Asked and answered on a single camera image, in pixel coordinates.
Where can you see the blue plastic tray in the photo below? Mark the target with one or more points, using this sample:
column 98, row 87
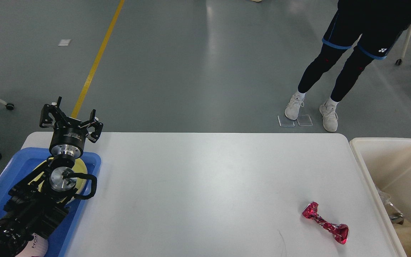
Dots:
column 22, row 163

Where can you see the clear floor plate right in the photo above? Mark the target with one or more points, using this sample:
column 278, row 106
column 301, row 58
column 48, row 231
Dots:
column 304, row 120

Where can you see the yellow plate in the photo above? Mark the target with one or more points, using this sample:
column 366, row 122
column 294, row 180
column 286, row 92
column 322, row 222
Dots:
column 79, row 167

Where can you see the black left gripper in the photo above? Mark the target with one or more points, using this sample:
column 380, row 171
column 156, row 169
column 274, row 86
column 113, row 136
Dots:
column 68, row 140

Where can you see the clear floor plate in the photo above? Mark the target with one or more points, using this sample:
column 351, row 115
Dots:
column 285, row 122
column 304, row 120

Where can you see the white office chair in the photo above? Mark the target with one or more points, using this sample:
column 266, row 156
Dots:
column 405, row 46

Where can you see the red foil wrapper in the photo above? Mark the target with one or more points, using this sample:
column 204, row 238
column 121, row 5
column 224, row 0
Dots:
column 339, row 231

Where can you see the white plastic bin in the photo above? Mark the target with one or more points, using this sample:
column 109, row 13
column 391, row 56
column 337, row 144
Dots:
column 386, row 164

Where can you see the pink mug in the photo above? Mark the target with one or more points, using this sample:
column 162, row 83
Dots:
column 36, row 247

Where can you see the person in black clothes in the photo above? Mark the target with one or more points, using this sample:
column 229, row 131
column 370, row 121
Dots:
column 370, row 28

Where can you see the foil back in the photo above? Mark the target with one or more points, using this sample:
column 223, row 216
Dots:
column 394, row 214

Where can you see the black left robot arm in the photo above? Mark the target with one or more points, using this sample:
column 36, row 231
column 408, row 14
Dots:
column 37, row 203

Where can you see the clear floor plate left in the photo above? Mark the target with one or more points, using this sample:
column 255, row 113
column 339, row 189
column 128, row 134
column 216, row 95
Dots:
column 285, row 122

